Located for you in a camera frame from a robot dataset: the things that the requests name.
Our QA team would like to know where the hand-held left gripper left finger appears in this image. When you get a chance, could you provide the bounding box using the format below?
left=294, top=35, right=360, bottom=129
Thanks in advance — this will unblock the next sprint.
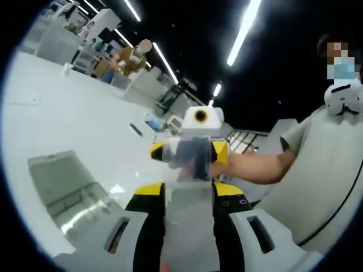
left=53, top=182, right=166, bottom=272

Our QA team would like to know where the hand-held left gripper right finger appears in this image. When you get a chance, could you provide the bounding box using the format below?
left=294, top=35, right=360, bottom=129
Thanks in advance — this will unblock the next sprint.
left=212, top=181, right=324, bottom=272

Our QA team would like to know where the clear plastic divider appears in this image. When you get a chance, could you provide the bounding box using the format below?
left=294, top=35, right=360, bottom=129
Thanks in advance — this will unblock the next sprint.
left=161, top=135, right=216, bottom=272

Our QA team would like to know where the grey transparent guide fixture box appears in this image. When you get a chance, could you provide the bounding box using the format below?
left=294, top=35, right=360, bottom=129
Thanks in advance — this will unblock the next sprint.
left=27, top=150, right=128, bottom=236

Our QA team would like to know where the blue packet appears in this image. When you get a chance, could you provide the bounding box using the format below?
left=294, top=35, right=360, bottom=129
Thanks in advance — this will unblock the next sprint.
left=145, top=118, right=166, bottom=131

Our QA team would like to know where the white box-shaped device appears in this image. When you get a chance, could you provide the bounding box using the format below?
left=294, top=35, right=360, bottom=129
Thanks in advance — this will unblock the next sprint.
left=167, top=116, right=184, bottom=134

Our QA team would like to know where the black pen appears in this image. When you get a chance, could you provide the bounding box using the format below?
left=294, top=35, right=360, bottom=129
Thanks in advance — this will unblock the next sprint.
left=129, top=123, right=143, bottom=138

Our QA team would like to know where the person's grey shirt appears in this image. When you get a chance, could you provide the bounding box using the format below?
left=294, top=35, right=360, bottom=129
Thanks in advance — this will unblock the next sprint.
left=252, top=112, right=363, bottom=256

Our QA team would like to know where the white chest-worn device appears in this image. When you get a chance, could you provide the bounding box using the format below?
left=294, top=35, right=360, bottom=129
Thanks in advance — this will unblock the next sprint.
left=324, top=78, right=363, bottom=117

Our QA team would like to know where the black chest cable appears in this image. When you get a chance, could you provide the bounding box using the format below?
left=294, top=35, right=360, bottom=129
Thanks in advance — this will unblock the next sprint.
left=294, top=157, right=363, bottom=248

